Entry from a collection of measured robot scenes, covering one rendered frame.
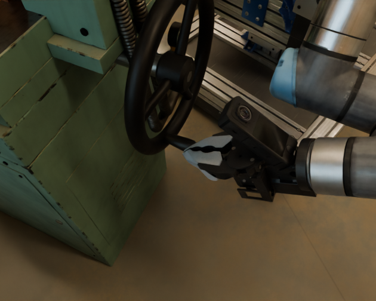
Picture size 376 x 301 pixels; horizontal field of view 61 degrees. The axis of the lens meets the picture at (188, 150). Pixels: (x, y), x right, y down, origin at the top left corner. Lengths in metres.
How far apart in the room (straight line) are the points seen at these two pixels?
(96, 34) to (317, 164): 0.34
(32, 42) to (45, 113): 0.12
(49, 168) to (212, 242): 0.75
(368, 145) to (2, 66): 0.47
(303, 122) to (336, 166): 0.90
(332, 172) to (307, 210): 0.95
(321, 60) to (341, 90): 0.05
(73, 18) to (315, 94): 0.35
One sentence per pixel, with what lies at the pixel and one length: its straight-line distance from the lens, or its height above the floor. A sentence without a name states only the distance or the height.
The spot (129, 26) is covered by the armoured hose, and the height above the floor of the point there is 0.89.
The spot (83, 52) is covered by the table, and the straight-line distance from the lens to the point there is 0.51.
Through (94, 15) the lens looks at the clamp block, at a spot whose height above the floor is 0.93.
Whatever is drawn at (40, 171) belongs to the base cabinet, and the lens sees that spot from 0.64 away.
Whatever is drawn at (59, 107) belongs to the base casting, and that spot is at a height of 0.75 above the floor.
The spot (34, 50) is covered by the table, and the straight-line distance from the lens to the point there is 0.54.
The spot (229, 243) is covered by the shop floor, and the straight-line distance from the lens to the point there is 1.24.
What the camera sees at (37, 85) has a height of 0.82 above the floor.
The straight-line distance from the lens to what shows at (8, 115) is 0.53.
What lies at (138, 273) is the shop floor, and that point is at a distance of 1.22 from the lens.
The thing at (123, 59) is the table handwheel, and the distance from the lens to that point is 0.56.
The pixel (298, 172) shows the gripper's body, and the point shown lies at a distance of 0.43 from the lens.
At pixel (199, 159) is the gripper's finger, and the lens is 0.50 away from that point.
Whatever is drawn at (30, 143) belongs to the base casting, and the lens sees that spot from 0.59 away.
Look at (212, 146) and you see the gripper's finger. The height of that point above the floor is 0.76.
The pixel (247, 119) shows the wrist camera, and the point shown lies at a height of 0.86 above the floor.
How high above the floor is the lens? 1.18
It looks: 57 degrees down
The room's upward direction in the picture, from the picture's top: straight up
